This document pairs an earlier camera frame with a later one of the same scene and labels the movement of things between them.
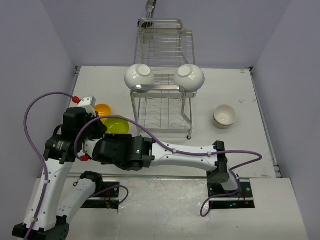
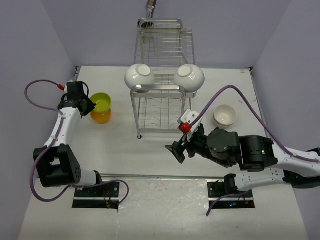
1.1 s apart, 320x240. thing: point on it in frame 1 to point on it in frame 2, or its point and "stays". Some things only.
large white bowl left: x=139 y=74 stays
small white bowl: x=225 y=115 stays
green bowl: x=116 y=126 to x=102 y=101
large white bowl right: x=190 y=77 stays
